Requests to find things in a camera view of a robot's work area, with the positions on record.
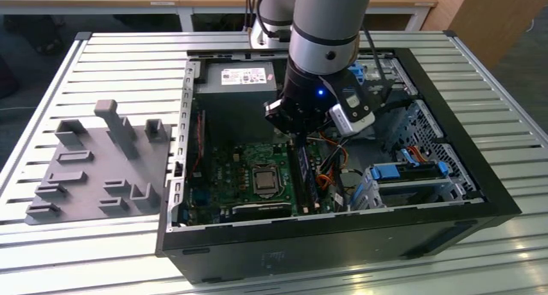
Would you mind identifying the blue RAM stick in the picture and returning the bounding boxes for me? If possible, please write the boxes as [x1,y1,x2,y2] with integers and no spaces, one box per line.
[297,137,317,210]

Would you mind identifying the black empty RAM slot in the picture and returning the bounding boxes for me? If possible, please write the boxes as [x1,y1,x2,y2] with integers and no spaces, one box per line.
[286,139,309,214]

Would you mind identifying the grey power supply unit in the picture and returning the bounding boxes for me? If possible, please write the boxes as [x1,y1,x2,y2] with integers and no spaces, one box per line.
[194,62,285,142]

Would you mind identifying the blue disk carrier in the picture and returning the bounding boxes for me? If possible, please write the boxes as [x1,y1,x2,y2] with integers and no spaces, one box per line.
[369,162,449,182]
[348,62,367,85]

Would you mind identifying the grey metal drive cage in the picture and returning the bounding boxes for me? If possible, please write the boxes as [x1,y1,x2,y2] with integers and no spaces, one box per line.
[354,57,420,124]

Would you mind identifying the CPU socket with silver CPU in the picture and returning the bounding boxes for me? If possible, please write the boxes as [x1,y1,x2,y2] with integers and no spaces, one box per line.
[249,165,285,200]

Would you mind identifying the green motherboard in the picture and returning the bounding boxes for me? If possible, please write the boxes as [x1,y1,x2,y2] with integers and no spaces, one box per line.
[183,140,344,224]

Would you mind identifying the black graphics card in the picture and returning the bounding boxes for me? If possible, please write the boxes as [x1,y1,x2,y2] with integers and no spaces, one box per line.
[230,202,294,220]

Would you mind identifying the grey metal disk bay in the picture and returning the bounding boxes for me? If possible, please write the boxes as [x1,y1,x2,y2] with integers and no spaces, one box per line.
[349,162,477,210]

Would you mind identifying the black open PC case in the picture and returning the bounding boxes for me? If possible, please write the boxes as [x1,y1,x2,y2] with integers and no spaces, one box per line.
[154,47,523,285]

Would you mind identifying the wooden cabinet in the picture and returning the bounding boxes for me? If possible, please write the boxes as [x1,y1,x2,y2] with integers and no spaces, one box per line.
[421,0,548,69]

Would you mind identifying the grey plastic parts rack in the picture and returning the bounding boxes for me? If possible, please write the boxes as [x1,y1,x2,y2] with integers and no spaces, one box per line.
[26,99,175,226]

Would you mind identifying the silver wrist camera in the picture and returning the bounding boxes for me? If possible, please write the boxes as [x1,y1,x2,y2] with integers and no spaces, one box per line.
[328,92,377,137]

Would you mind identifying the black cable bundle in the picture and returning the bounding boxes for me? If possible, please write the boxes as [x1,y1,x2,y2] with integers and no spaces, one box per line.
[321,99,413,167]

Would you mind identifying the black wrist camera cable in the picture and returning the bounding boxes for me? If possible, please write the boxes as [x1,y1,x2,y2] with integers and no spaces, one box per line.
[361,24,397,108]

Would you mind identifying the orange wire bundle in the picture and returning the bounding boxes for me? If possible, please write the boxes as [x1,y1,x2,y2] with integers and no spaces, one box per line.
[316,130,350,190]

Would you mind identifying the blue and orange disk wires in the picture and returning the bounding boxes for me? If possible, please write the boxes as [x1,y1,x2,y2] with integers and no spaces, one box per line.
[401,145,435,166]

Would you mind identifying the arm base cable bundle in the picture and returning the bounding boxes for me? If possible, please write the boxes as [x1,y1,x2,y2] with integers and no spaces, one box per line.
[242,0,258,33]

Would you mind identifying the wood top desk white frame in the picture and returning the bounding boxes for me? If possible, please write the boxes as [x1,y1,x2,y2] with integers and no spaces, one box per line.
[0,0,439,32]

